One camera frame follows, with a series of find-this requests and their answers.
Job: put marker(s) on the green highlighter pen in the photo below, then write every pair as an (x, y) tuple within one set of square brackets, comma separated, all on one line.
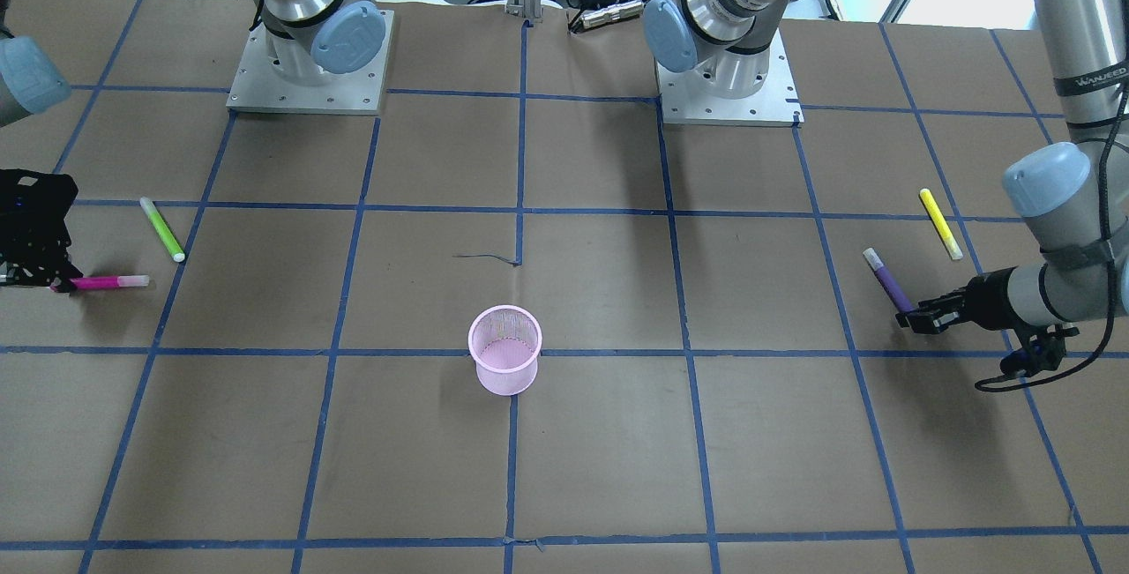
[(162, 229)]

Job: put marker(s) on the pink mesh cup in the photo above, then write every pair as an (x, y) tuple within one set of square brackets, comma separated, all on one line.
[(505, 342)]

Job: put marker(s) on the yellow highlighter pen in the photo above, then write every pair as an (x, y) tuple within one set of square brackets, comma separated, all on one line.
[(940, 224)]

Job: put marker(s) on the purple highlighter pen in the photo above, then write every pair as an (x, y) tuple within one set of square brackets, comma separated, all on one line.
[(887, 281)]

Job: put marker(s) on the pink highlighter pen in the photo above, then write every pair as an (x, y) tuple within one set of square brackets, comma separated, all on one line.
[(102, 283)]

